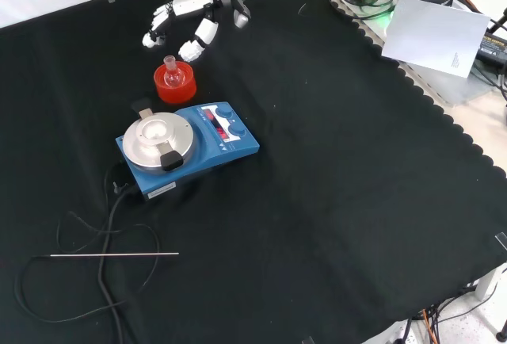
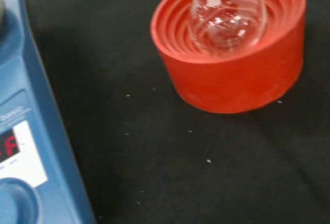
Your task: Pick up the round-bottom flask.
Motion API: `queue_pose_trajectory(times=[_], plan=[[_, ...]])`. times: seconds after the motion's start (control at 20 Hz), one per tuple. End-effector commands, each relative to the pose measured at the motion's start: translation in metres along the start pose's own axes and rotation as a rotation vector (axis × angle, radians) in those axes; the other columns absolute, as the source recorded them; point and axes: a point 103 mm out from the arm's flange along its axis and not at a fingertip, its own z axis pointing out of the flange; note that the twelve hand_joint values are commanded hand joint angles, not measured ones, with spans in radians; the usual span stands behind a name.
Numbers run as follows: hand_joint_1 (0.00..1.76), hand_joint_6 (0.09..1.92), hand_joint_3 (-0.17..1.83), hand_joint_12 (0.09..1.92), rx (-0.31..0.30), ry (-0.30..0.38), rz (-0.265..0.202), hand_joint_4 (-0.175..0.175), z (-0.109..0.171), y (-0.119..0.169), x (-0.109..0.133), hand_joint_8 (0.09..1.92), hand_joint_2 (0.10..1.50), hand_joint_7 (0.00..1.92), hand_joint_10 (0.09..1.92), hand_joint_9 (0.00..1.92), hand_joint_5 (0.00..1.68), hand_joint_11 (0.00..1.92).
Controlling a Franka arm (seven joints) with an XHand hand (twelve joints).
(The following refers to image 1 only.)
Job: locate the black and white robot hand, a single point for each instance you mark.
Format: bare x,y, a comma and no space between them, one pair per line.
194,1

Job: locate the clear glass round-bottom flask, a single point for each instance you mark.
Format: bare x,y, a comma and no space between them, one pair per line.
174,78

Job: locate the red ribbed flask stand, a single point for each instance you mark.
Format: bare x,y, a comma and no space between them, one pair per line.
174,96

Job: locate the blue base hotplate heater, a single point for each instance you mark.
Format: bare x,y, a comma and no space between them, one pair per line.
190,169

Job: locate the black bench cloth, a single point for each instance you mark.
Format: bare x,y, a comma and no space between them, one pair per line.
317,161

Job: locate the white paper sheet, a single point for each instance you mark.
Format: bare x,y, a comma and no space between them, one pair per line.
431,35

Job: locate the thin steel temperature probe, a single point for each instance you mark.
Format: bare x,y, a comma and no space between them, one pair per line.
119,254

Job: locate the black power adapter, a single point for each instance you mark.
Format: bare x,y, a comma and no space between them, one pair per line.
493,47

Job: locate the pale bench leg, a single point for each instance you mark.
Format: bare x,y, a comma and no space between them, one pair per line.
489,282

